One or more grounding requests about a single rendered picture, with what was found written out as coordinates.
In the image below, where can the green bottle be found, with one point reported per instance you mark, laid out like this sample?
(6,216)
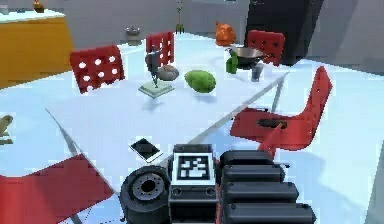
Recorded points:
(232,63)

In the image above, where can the grey cup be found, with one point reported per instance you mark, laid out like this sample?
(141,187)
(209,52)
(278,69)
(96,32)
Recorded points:
(256,71)

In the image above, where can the yellow kitchen counter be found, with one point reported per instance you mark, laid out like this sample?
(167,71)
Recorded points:
(31,50)

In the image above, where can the grey statue on pale base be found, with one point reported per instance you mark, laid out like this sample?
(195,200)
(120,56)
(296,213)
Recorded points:
(154,71)

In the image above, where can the dark metal pan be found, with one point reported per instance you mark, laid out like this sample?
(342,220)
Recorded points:
(248,56)

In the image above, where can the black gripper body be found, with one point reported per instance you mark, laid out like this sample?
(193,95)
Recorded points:
(145,191)

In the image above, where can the orange round object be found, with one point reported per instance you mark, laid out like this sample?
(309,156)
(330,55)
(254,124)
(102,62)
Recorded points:
(225,34)

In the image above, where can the white dining table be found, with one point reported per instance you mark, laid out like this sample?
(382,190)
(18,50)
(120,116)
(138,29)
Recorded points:
(133,110)

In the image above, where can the red chair with holes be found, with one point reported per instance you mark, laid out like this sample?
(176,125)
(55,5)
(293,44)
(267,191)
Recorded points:
(293,123)
(163,46)
(46,193)
(268,45)
(96,68)

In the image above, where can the grey bin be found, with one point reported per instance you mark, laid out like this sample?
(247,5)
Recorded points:
(133,35)

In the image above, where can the tan statue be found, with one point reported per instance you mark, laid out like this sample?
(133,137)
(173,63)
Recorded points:
(5,128)

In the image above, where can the green lettuce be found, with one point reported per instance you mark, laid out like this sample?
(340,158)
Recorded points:
(200,81)

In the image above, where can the black fridge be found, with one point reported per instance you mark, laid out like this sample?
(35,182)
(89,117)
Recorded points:
(283,26)

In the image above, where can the brown object on counter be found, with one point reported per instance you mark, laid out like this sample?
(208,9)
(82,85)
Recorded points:
(38,6)

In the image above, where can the black spatula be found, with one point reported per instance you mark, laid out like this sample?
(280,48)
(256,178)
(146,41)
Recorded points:
(271,123)

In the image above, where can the brown bread loaf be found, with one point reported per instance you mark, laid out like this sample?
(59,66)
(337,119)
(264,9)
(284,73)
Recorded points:
(168,72)

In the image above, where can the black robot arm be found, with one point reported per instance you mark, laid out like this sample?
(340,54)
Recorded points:
(246,190)

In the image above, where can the black and white phone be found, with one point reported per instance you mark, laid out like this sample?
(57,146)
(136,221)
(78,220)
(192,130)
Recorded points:
(145,149)

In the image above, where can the green house plant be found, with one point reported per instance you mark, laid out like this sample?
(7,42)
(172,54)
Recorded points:
(179,20)

